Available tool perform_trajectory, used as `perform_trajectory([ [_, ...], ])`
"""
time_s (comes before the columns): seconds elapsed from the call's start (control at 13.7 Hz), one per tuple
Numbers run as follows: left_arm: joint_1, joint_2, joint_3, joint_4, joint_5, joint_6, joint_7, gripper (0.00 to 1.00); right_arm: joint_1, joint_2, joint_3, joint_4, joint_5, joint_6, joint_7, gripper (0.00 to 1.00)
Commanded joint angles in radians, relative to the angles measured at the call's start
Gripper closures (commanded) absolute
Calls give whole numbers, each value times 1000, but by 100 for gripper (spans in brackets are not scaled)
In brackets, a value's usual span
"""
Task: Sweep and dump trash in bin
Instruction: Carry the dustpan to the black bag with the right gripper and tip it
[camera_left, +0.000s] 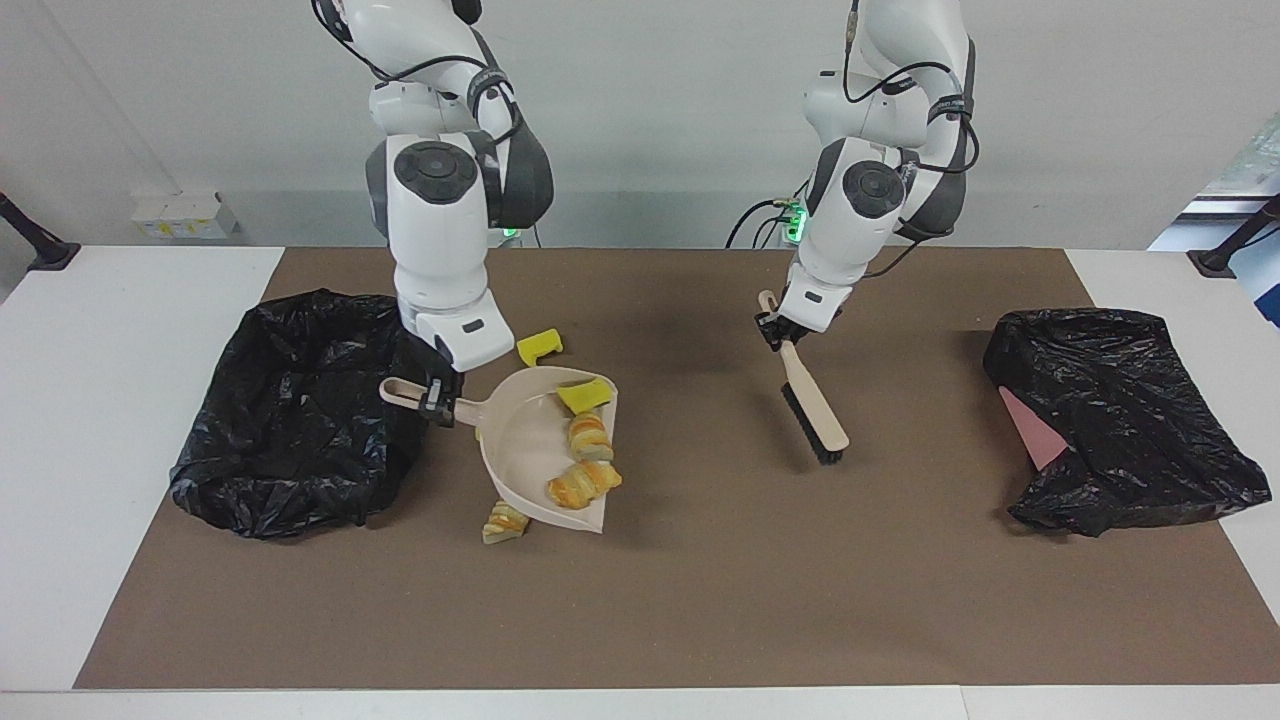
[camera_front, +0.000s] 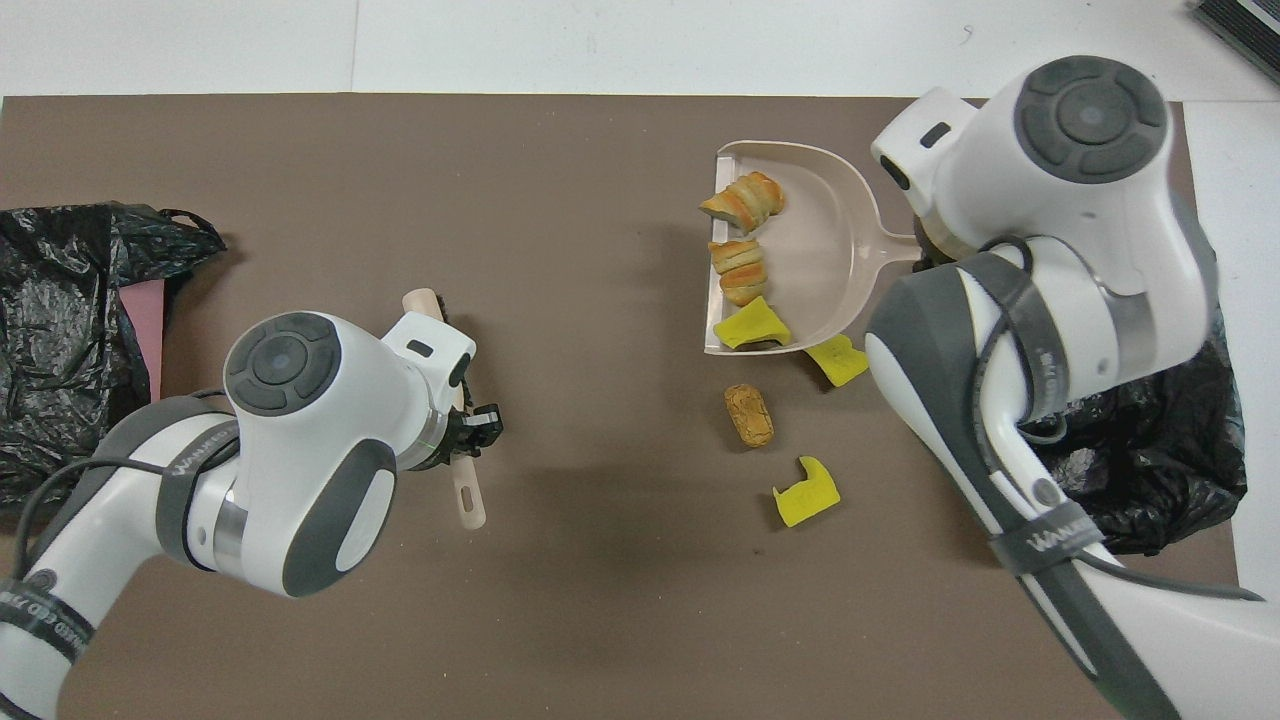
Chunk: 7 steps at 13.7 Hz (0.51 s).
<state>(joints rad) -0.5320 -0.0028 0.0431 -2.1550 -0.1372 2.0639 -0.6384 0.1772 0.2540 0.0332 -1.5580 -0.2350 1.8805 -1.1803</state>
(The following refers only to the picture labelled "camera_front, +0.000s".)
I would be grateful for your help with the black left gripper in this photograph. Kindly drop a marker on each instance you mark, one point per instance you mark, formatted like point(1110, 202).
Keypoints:
point(460, 442)

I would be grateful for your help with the beige hand brush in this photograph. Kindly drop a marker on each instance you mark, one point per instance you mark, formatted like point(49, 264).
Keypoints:
point(470, 500)

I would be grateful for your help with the brown toy bread roll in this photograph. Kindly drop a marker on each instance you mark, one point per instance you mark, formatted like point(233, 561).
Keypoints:
point(750, 415)

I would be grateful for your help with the yellow sponge wedge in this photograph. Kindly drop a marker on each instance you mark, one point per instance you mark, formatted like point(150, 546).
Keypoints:
point(750, 327)

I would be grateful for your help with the pale toy croissant piece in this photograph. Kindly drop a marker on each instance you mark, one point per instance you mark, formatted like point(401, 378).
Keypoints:
point(740, 203)
point(738, 270)

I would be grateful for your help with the notched yellow sponge piece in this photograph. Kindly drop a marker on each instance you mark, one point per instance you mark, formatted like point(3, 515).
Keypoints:
point(805, 497)

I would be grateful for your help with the yellow sponge chunk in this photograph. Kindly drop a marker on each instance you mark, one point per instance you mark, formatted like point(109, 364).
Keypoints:
point(840, 362)

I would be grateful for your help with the beige plastic dustpan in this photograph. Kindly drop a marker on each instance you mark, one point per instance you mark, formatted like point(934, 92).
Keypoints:
point(830, 230)

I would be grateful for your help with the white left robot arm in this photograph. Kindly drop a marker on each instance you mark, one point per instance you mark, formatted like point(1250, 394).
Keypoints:
point(300, 470)

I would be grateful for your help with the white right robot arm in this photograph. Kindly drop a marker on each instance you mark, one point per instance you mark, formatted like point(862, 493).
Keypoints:
point(1050, 280)

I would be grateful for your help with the pink plastic bin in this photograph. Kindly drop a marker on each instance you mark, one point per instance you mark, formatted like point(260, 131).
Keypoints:
point(148, 320)

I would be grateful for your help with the black trash bag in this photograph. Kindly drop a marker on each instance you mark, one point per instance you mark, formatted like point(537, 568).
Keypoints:
point(1150, 470)
point(60, 300)

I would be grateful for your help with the right black trash bag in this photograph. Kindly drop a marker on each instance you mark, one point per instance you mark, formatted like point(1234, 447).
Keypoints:
point(1150, 470)

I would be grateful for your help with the brown table mat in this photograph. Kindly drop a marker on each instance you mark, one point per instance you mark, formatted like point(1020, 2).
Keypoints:
point(500, 620)

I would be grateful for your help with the dark ribbed object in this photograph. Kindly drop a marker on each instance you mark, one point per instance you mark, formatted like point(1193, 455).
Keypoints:
point(1250, 25)

